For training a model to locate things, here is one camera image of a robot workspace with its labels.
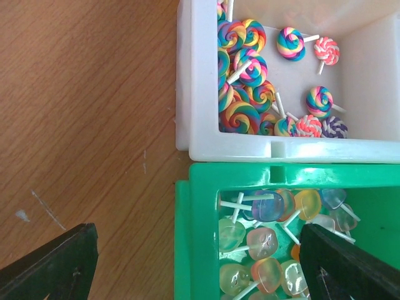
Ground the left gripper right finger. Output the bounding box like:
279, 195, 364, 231
299, 224, 399, 299

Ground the green candy bin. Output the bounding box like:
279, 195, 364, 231
174, 162, 399, 299

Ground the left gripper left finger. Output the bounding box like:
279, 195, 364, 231
1, 223, 98, 299

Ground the white candy bin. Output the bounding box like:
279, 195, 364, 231
176, 1, 399, 163

